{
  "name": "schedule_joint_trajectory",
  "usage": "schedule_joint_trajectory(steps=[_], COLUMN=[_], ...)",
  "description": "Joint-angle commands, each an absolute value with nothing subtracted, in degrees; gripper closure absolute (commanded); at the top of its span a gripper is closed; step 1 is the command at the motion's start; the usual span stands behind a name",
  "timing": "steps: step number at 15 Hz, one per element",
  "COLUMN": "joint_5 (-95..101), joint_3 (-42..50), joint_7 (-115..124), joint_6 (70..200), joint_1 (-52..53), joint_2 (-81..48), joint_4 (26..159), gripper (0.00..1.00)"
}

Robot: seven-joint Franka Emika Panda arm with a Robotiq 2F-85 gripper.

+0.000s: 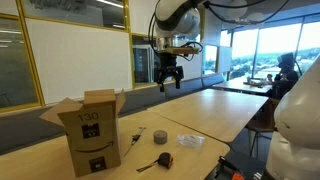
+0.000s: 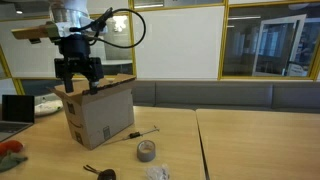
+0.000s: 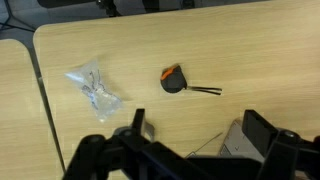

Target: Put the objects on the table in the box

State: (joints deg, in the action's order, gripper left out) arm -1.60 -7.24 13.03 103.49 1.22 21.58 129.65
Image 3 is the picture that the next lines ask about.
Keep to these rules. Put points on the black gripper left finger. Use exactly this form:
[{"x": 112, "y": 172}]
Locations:
[{"x": 138, "y": 120}]

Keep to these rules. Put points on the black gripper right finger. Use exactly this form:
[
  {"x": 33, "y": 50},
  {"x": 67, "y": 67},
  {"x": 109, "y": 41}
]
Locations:
[{"x": 260, "y": 131}]

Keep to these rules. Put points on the clear plastic bag of screws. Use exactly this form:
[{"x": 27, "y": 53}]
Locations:
[{"x": 95, "y": 91}]

